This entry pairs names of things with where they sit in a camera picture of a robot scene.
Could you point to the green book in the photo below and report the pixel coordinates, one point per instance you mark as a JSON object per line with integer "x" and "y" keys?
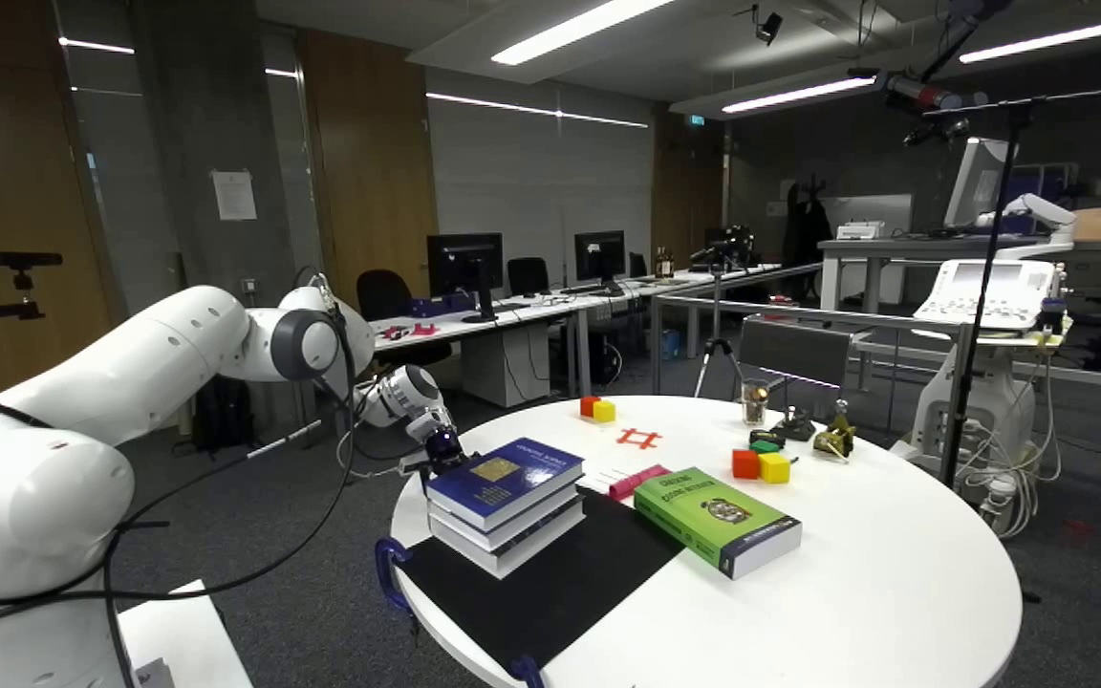
{"x": 725, "y": 526}

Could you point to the pink flat block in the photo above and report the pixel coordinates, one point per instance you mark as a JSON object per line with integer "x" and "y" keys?
{"x": 624, "y": 485}

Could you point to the white medical cart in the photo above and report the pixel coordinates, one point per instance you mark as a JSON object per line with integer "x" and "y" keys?
{"x": 1004, "y": 433}

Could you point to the blue clamp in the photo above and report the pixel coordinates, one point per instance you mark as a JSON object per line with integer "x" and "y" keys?
{"x": 386, "y": 562}

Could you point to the black office chair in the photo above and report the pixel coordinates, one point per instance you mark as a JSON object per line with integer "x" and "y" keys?
{"x": 384, "y": 295}

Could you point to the blue top book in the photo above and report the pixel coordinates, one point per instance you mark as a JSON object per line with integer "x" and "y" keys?
{"x": 501, "y": 484}

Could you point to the camera tripod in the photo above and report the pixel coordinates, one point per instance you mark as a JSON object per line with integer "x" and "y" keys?
{"x": 975, "y": 201}

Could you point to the round white table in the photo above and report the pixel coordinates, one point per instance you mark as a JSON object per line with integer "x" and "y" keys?
{"x": 889, "y": 579}

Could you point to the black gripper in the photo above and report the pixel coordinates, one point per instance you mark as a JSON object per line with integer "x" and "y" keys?
{"x": 440, "y": 448}

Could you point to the black computer monitor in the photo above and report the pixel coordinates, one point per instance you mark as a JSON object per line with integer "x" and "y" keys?
{"x": 466, "y": 266}
{"x": 599, "y": 258}

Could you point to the black bottom book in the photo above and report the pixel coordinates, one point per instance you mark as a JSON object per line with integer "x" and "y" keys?
{"x": 505, "y": 559}

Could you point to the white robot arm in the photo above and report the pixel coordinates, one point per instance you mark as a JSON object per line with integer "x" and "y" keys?
{"x": 66, "y": 477}

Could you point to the black computer monitor left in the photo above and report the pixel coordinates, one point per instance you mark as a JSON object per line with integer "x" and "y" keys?
{"x": 466, "y": 266}

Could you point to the black computer monitor right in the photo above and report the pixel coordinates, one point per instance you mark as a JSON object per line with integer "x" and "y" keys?
{"x": 599, "y": 258}

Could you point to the white book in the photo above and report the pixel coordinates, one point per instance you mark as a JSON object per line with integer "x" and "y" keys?
{"x": 512, "y": 526}

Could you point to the green orange yellow blocks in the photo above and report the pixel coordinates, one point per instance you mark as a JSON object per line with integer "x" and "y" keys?
{"x": 761, "y": 458}

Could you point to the red and yellow blocks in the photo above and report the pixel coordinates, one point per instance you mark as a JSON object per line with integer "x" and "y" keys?
{"x": 599, "y": 411}

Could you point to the black mat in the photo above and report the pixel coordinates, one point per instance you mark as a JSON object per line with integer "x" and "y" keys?
{"x": 554, "y": 597}

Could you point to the small glass jar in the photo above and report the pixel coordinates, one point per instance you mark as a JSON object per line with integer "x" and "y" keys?
{"x": 756, "y": 402}

